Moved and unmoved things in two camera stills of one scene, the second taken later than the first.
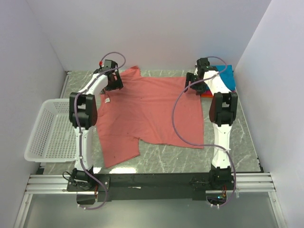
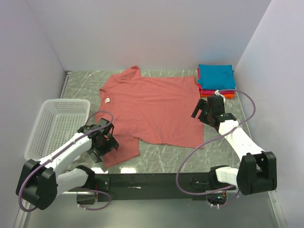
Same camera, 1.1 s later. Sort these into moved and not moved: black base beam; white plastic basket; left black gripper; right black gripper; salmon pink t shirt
Moved: right black gripper; left black gripper
Not moved: salmon pink t shirt; black base beam; white plastic basket
